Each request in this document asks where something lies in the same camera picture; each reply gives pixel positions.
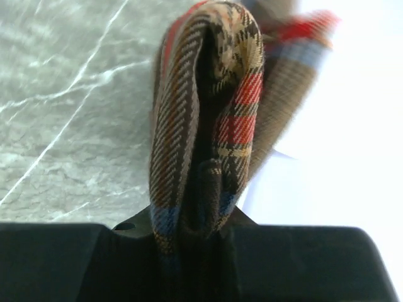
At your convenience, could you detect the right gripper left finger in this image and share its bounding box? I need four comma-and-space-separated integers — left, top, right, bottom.
1, 207, 178, 301

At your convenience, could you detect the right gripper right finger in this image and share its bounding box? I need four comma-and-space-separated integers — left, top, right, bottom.
220, 210, 398, 301

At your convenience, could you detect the red brown plaid shirt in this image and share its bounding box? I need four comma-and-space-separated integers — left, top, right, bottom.
149, 1, 337, 301

